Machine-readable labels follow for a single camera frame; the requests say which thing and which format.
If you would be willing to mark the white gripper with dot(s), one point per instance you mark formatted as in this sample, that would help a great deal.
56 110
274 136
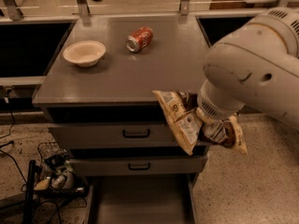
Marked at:
211 108

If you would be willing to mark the brown chip bag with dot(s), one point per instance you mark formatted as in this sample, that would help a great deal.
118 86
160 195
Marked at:
179 111

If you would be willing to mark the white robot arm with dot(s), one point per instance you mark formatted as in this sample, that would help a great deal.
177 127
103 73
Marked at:
256 65

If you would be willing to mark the grey middle drawer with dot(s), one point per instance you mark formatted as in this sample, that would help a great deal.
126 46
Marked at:
139 166

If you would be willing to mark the grey drawer cabinet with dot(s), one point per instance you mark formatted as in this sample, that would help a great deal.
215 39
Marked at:
120 87

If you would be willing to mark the grey open bottom drawer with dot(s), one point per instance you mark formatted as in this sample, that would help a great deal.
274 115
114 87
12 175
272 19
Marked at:
141 199

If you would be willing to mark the grey top drawer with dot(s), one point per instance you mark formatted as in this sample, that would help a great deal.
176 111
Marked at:
112 135

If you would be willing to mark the red soda can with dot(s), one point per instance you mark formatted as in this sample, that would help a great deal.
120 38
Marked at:
139 39

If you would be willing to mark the white paper bowl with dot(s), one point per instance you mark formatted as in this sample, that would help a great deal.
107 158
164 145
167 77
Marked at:
85 53

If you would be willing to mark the wire basket with clutter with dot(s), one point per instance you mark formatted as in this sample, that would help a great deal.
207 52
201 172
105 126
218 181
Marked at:
56 176

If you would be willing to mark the black stand post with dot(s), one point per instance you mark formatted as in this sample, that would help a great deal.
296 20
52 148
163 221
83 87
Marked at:
29 193

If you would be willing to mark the metal bracket far left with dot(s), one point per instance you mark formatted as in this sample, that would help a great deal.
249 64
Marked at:
13 11

